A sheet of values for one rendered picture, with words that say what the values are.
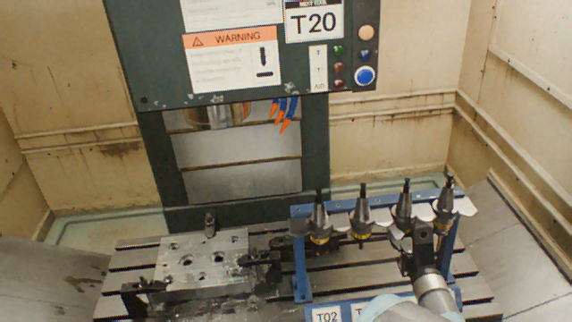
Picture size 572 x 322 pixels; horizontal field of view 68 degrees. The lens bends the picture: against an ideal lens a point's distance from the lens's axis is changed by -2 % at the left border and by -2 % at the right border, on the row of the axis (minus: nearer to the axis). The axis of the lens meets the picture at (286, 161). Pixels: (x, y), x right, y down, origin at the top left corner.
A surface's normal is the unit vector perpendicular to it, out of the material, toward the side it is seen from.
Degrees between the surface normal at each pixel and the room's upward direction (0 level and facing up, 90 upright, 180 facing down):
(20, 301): 24
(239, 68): 90
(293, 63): 90
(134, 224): 0
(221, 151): 90
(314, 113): 90
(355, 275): 0
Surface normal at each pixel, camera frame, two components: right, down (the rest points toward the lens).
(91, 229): -0.07, -0.83
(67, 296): 0.34, -0.80
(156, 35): 0.10, 0.55
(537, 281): -0.47, -0.71
